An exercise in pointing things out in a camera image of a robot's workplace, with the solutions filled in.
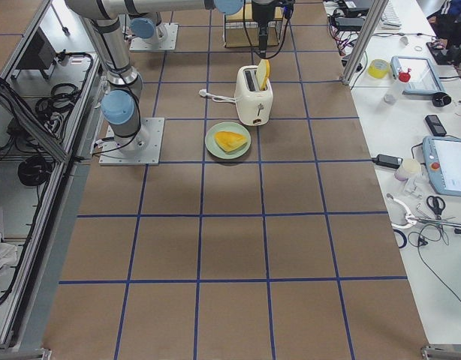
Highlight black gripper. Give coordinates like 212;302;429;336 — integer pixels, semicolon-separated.
251;0;276;57

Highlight white two-slot toaster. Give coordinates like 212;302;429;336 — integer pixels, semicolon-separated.
234;65;273;126

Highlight bread slice in toaster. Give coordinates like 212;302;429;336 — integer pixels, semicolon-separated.
255;58;270;91

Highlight light green plate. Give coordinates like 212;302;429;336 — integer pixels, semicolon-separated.
205;121;251;159

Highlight toasted bread on plate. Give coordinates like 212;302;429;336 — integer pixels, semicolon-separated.
214;131;248;152

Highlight yellow tape roll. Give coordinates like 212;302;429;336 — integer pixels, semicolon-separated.
367;58;390;79

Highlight red capped squeeze bottle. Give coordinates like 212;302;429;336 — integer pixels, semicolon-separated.
384;68;411;104

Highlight upper teach pendant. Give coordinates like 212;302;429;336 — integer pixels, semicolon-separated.
390;55;444;95

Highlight teach pendant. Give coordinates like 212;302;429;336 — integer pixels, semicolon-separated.
422;136;461;197
390;55;444;95

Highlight black power adapter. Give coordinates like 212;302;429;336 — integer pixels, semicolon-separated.
372;154;402;169

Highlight white paper cup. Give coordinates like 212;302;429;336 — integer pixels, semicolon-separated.
394;158;421;182

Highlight lower teach pendant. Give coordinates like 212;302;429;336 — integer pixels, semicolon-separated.
422;136;461;197

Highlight black scissors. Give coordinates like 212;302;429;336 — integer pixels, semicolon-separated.
426;195;446;220

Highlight wire and wood shelf box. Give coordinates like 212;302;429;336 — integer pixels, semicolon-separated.
222;0;285;49

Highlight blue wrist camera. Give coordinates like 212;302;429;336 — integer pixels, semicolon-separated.
279;0;295;20

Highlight white toaster power cord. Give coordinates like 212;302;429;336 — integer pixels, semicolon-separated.
198;89;237;104

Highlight aluminium frame post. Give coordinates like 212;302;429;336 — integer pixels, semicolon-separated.
341;0;388;86

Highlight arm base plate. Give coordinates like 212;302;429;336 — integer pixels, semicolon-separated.
130;18;179;52
98;118;164;166

